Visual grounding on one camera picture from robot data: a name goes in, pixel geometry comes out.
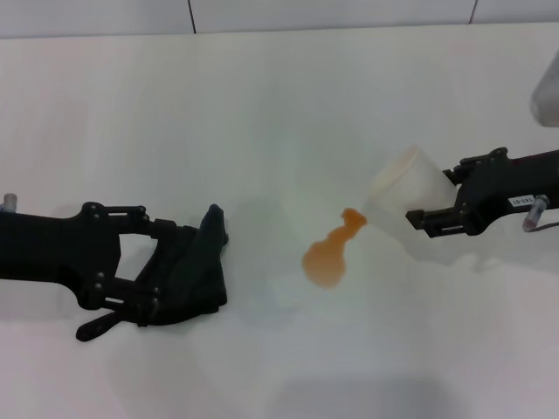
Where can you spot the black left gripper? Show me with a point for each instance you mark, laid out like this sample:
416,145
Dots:
43,249

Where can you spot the white paper cup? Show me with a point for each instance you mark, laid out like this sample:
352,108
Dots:
415,183

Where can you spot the white gripper plug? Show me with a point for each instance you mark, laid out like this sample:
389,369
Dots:
8,201
536,209

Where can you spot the white right gripper plug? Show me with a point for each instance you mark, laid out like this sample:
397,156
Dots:
536,209

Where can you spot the white left gripper plug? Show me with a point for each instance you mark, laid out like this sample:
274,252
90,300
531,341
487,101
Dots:
8,201

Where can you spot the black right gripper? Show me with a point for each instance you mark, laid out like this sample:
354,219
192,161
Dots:
493,192

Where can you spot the orange liquid stain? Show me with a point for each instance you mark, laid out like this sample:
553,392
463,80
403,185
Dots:
325,259

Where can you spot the dark blue rag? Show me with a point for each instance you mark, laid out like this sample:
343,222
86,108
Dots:
201,270

